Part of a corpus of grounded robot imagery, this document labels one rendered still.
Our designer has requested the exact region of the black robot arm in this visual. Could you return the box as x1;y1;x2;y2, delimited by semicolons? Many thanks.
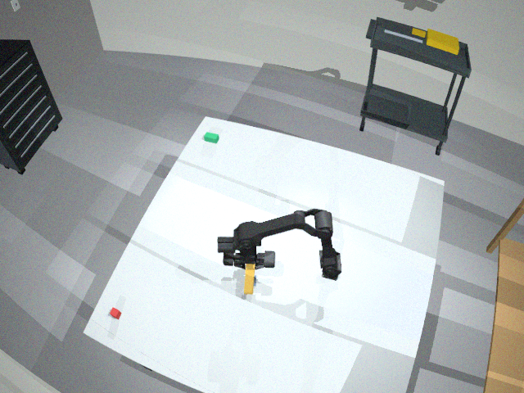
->
217;208;342;281

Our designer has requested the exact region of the yellow bar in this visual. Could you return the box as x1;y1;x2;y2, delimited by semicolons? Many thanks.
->
244;264;255;295

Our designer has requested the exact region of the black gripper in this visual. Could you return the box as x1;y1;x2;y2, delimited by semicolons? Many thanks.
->
223;251;276;270

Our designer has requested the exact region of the small red block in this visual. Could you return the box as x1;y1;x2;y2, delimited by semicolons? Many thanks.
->
110;307;122;319

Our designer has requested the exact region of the green rectangular block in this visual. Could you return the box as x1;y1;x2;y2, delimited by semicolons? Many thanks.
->
204;132;219;144

